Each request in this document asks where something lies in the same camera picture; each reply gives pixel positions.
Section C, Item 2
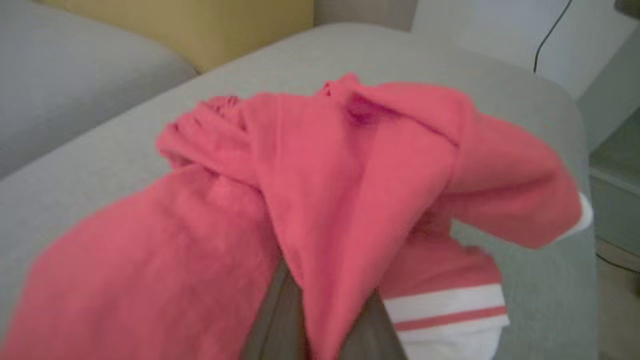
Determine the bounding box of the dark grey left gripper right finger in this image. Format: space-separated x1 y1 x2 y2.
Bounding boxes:
340 291 409 360

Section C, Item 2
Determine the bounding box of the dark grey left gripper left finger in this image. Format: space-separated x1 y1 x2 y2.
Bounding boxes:
240 259 309 360

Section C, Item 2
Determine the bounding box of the red garment with striped cuffs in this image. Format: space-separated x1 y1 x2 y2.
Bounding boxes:
0 71 594 360

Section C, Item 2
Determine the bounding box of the pale green cabinet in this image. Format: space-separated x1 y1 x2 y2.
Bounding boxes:
577 25 640 257

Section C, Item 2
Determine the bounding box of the large grey sofa seat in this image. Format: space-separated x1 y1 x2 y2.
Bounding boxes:
0 22 601 360

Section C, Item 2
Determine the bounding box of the yellow sofa cushion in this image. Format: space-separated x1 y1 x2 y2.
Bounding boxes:
35 0 315 74

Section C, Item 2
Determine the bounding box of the grey sofa cushion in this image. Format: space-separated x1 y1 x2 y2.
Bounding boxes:
0 0 201 179

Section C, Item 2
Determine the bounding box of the thin black wall cable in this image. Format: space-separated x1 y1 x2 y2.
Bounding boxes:
532 0 574 74

